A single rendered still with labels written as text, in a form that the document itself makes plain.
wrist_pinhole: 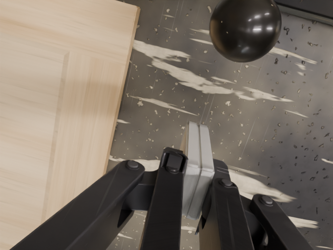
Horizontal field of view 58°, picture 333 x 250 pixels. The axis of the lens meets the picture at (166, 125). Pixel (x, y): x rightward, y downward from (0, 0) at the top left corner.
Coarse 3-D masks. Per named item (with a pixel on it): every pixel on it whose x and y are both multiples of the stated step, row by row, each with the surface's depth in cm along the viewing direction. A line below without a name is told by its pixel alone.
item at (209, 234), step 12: (216, 180) 14; (228, 180) 14; (216, 192) 13; (228, 192) 13; (216, 204) 12; (228, 204) 12; (240, 204) 13; (216, 216) 12; (228, 216) 12; (240, 216) 12; (204, 228) 13; (216, 228) 11; (228, 228) 11; (240, 228) 11; (204, 240) 13; (216, 240) 11; (228, 240) 10; (240, 240) 10
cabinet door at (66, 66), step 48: (0, 0) 29; (48, 0) 29; (96, 0) 28; (0, 48) 31; (48, 48) 30; (96, 48) 30; (0, 96) 32; (48, 96) 32; (96, 96) 31; (0, 144) 34; (48, 144) 34; (96, 144) 33; (0, 192) 36; (48, 192) 35; (0, 240) 38
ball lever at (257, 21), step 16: (224, 0) 15; (240, 0) 15; (256, 0) 15; (272, 0) 15; (224, 16) 15; (240, 16) 15; (256, 16) 14; (272, 16) 15; (224, 32) 15; (240, 32) 15; (256, 32) 15; (272, 32) 15; (224, 48) 16; (240, 48) 15; (256, 48) 15; (272, 48) 16
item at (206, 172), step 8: (200, 128) 20; (208, 128) 21; (200, 136) 19; (208, 136) 19; (200, 144) 18; (208, 144) 18; (200, 152) 16; (208, 152) 16; (200, 160) 15; (208, 160) 15; (200, 168) 15; (208, 168) 15; (200, 176) 15; (208, 176) 14; (200, 184) 15; (208, 184) 15; (192, 192) 15; (200, 192) 15; (192, 200) 15; (200, 200) 15; (192, 208) 15; (200, 208) 15; (192, 216) 15
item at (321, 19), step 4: (280, 8) 27; (284, 8) 26; (288, 8) 25; (288, 12) 28; (292, 12) 27; (296, 12) 26; (300, 12) 26; (304, 12) 25; (300, 16) 28; (304, 16) 28; (308, 16) 27; (312, 16) 26; (316, 16) 26; (320, 16) 25; (316, 20) 28; (320, 20) 27; (324, 20) 27; (328, 20) 26; (332, 20) 25; (332, 24) 28
